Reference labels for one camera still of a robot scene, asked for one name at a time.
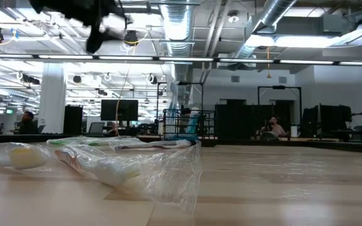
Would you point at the green toothbrush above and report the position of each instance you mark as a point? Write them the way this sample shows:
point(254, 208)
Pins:
point(96, 143)

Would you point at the teal toothpaste tube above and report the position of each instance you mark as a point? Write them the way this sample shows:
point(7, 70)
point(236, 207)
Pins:
point(193, 124)

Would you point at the white toothbrush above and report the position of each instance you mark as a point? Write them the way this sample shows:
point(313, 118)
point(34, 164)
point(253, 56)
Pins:
point(168, 144)

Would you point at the pale yellow toothbrush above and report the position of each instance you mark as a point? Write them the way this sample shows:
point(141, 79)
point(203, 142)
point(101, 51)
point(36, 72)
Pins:
point(27, 157)

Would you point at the orange toothbrush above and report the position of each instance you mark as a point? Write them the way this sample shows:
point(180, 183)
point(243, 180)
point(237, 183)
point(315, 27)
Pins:
point(115, 174)

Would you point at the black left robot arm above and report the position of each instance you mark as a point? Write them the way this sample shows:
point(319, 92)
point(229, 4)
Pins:
point(64, 9)

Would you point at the white pillar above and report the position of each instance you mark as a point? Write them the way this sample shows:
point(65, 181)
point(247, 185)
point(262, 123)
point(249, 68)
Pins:
point(52, 97)

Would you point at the black blank monitor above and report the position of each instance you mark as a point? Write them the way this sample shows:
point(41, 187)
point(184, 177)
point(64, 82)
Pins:
point(119, 110)

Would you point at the black cabinet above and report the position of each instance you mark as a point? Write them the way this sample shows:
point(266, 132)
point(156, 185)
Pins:
point(72, 119)

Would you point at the grey chair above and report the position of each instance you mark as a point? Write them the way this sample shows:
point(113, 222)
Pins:
point(96, 129)

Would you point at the person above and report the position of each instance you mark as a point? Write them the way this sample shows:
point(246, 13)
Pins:
point(184, 114)
point(275, 128)
point(27, 124)

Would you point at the blue flat item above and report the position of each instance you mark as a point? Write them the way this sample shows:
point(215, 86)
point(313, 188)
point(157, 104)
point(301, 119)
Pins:
point(184, 137)

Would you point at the long ceiling light strip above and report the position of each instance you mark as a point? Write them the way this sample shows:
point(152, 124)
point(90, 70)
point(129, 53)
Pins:
point(247, 60)

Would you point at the black partition screen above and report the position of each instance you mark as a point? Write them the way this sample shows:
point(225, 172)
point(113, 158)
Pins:
point(247, 120)

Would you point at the white cup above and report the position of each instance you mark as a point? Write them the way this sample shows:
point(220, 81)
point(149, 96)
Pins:
point(294, 132)

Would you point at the black covered equipment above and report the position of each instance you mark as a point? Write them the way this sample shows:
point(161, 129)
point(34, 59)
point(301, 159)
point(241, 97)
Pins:
point(335, 117)

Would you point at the ribbed silver air duct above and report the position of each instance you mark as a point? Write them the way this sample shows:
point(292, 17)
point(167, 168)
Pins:
point(178, 28)

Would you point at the black station frame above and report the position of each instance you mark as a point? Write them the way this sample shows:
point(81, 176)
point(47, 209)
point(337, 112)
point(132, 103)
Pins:
point(181, 83)
point(279, 87)

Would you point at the spiral silver air duct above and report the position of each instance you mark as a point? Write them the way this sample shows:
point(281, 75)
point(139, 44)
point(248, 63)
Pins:
point(275, 11)

